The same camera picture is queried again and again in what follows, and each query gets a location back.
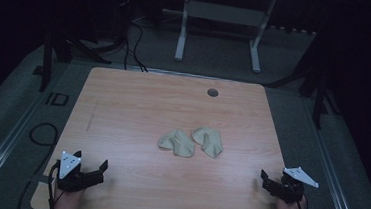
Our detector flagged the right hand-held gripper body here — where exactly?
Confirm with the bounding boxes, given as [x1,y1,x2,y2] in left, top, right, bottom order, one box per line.
[267,163,321,207]

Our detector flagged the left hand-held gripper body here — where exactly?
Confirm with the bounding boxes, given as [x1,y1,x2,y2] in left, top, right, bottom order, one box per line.
[55,150,106,195]

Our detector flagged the beige ankle sock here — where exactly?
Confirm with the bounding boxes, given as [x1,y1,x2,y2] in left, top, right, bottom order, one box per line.
[156,127,198,159]
[189,125,226,161]

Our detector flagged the person's left hand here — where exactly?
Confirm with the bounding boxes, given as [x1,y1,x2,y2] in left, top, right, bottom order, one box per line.
[52,183,87,209]

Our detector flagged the grey tape piece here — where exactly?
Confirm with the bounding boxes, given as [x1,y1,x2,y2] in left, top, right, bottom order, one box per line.
[29,178,51,188]

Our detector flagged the black metal stand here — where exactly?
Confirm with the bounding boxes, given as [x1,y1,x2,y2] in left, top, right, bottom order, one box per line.
[260,24,349,133]
[31,26,115,98]

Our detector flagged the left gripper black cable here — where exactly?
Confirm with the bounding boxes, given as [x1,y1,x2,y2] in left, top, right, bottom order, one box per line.
[45,159,70,209]

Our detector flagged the black looped floor cable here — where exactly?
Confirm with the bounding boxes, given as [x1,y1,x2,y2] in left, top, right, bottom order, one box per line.
[28,120,61,149]

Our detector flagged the black floor cables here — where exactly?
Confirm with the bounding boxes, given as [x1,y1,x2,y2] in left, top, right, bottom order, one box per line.
[121,19,153,73]

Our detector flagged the white metal desk frame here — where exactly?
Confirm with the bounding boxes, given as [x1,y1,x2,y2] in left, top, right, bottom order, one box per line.
[172,0,278,75]

